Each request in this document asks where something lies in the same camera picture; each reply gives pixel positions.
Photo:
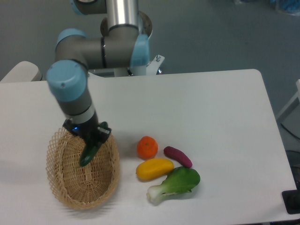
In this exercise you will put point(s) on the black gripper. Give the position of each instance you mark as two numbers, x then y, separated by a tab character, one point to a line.
86	127

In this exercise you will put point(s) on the green cucumber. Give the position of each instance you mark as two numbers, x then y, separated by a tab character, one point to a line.
90	149

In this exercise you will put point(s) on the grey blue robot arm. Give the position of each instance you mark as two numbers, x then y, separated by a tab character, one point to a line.
124	46

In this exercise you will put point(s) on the woven wicker basket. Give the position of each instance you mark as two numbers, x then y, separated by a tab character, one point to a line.
81	188

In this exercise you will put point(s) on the orange tangerine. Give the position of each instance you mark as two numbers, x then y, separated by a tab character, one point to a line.
147	147

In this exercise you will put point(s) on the yellow mango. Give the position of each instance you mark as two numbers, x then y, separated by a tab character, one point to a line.
154	168

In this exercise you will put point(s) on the purple sweet potato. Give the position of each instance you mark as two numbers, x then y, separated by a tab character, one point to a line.
178	155

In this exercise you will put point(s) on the green bok choy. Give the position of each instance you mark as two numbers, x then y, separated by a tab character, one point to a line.
179	181

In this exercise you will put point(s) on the white chair armrest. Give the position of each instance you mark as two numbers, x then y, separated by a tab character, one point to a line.
23	72

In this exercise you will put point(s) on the white furniture leg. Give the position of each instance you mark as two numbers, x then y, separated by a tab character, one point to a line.
290	105

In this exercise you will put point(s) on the black device at table edge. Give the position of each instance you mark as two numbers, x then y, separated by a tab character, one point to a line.
291	200

